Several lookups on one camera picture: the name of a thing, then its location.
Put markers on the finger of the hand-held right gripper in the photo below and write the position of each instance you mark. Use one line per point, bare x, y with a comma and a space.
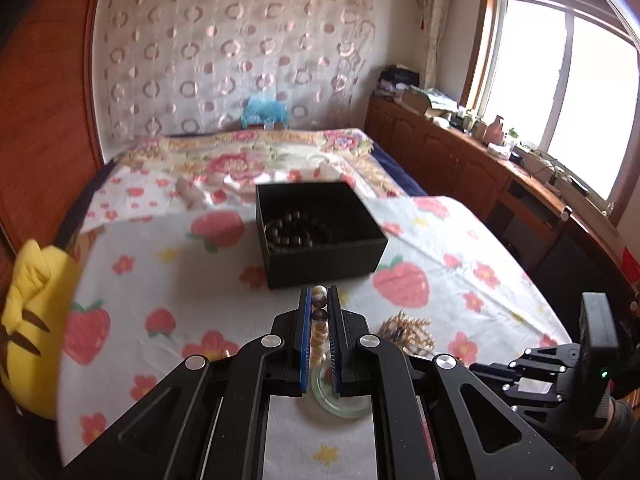
545, 355
500, 382

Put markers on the pale green jade bangle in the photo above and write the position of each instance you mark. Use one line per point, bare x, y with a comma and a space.
345, 410

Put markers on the brown wooden cabinet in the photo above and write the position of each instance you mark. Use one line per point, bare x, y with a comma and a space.
440, 150

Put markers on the strawberry print white cloth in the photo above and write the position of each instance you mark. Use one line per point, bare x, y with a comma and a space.
200, 285

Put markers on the floral blanket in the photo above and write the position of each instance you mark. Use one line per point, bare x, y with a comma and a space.
235, 160

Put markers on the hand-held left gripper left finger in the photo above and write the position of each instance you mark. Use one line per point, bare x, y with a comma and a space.
302, 340

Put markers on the white tissue pack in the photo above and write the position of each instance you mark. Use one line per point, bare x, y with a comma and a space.
500, 150

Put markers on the dark clothing pile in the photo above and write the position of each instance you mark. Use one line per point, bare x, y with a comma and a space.
397, 80

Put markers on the white device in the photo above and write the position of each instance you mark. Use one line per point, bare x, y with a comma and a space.
537, 160

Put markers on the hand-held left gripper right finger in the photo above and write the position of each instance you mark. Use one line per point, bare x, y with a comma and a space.
336, 340

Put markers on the pink bottle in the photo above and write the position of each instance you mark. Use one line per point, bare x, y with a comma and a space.
495, 130

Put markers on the red paper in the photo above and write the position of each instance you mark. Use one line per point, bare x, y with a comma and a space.
631, 262

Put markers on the wooden framed window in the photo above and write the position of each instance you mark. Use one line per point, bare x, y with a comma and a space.
525, 85

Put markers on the brown wooden wardrobe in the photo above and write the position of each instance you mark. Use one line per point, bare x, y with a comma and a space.
45, 110

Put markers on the circle pattern sheer curtain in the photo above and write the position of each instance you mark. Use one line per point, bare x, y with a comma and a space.
225, 35

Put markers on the yellow plush toy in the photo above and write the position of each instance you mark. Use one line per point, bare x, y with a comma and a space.
35, 310

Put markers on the cardboard box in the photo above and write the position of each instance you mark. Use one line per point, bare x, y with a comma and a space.
415, 100

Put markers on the cream window curtain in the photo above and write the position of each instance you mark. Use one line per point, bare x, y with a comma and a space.
435, 20

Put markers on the dark blue bed sheet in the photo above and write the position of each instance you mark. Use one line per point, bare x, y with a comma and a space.
400, 175

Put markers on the black jewelry box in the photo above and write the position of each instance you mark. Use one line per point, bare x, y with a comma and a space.
320, 265

